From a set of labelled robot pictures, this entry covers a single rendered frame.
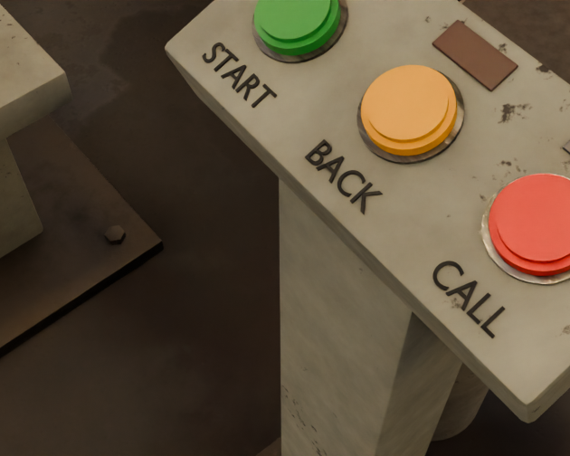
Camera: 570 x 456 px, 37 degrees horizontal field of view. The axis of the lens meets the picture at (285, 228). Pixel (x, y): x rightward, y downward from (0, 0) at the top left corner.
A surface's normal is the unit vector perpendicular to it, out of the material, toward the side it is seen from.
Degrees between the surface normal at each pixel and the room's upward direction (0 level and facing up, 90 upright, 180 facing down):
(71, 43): 0
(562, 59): 0
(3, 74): 0
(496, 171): 20
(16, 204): 90
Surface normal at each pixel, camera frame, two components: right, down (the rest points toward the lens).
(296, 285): -0.78, 0.52
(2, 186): 0.64, 0.64
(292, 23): -0.27, -0.35
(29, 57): 0.00, -0.56
